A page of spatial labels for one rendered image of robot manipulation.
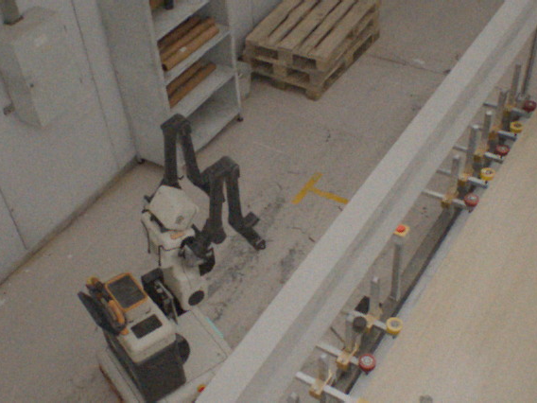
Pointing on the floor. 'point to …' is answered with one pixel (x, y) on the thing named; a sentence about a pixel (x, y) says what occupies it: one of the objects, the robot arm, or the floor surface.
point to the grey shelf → (220, 90)
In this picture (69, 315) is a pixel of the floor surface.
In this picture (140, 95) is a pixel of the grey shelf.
